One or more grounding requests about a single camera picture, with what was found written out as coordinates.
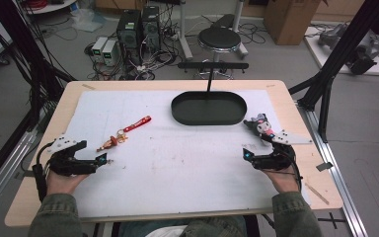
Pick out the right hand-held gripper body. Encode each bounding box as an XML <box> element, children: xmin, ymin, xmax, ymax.
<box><xmin>252</xmin><ymin>128</ymin><xmax>313</xmax><ymax>172</ymax></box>

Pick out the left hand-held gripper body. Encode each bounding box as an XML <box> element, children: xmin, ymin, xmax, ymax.
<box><xmin>47</xmin><ymin>133</ymin><xmax>99</xmax><ymax>178</ymax></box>

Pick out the black and white plush keychain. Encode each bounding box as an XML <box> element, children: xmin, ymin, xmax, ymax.
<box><xmin>243</xmin><ymin>113</ymin><xmax>276</xmax><ymax>143</ymax></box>

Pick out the red strap keychain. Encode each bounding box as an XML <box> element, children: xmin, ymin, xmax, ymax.
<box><xmin>96</xmin><ymin>115</ymin><xmax>153</xmax><ymax>153</ymax></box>

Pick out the black tray stand with bar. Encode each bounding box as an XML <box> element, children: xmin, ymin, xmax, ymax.
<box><xmin>170</xmin><ymin>61</ymin><xmax>250</xmax><ymax>126</ymax></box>

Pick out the person's left hand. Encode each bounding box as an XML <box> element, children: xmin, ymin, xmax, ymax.
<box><xmin>45</xmin><ymin>170</ymin><xmax>90</xmax><ymax>196</ymax></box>

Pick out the person's right hand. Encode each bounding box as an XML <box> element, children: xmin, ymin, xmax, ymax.
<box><xmin>265</xmin><ymin>165</ymin><xmax>302</xmax><ymax>195</ymax></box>

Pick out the dark tape piece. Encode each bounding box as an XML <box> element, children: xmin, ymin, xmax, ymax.
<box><xmin>315</xmin><ymin>161</ymin><xmax>334</xmax><ymax>173</ymax></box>

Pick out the thin wooden stick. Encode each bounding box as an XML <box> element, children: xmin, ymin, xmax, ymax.
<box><xmin>303</xmin><ymin>182</ymin><xmax>331</xmax><ymax>206</ymax></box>

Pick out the white table mat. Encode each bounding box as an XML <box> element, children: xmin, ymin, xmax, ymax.
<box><xmin>60</xmin><ymin>89</ymin><xmax>311</xmax><ymax>219</ymax></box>

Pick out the white power supply unit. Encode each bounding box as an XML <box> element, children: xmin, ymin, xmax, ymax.
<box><xmin>101</xmin><ymin>39</ymin><xmax>118</xmax><ymax>67</ymax></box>
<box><xmin>91</xmin><ymin>36</ymin><xmax>109</xmax><ymax>64</ymax></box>

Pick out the white floor board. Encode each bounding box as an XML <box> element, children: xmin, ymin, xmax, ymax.
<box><xmin>303</xmin><ymin>26</ymin><xmax>379</xmax><ymax>77</ymax></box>

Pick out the black round stool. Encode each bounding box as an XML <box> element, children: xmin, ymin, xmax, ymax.
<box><xmin>196</xmin><ymin>26</ymin><xmax>244</xmax><ymax>63</ymax></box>

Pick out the white desk leg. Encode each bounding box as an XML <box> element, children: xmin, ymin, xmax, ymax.
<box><xmin>231</xmin><ymin>0</ymin><xmax>250</xmax><ymax>57</ymax></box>
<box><xmin>177</xmin><ymin>0</ymin><xmax>194</xmax><ymax>62</ymax></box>

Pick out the black computer tower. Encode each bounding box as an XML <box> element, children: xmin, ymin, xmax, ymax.
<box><xmin>115</xmin><ymin>9</ymin><xmax>143</xmax><ymax>67</ymax></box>
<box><xmin>140</xmin><ymin>5</ymin><xmax>162</xmax><ymax>51</ymax></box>

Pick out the black and grey device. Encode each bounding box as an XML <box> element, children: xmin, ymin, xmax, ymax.
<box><xmin>347</xmin><ymin>30</ymin><xmax>379</xmax><ymax>76</ymax></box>

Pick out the brown cardboard box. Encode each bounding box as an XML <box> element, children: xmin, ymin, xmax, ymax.
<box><xmin>264</xmin><ymin>0</ymin><xmax>324</xmax><ymax>46</ymax></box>

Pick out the clear plastic bag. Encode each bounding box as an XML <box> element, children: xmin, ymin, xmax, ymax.
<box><xmin>69</xmin><ymin>7</ymin><xmax>109</xmax><ymax>33</ymax></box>

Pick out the right hand-held gripper cable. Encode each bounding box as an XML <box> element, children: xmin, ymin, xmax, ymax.
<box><xmin>284</xmin><ymin>147</ymin><xmax>304</xmax><ymax>193</ymax></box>

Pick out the hand-held gripper cable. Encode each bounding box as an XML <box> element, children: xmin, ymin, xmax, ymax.
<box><xmin>284</xmin><ymin>147</ymin><xmax>304</xmax><ymax>193</ymax></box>
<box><xmin>32</xmin><ymin>141</ymin><xmax>55</xmax><ymax>202</ymax></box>

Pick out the left hand-held gripper cable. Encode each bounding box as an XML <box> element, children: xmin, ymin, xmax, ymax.
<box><xmin>32</xmin><ymin>141</ymin><xmax>55</xmax><ymax>202</ymax></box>

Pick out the aluminium rail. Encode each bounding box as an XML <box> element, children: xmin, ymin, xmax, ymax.
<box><xmin>0</xmin><ymin>128</ymin><xmax>39</xmax><ymax>222</ymax></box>
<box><xmin>296</xmin><ymin>100</ymin><xmax>370</xmax><ymax>237</ymax></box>

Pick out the black metal frame strut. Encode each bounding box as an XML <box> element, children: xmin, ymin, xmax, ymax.
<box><xmin>0</xmin><ymin>0</ymin><xmax>77</xmax><ymax>132</ymax></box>
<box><xmin>288</xmin><ymin>0</ymin><xmax>379</xmax><ymax>144</ymax></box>

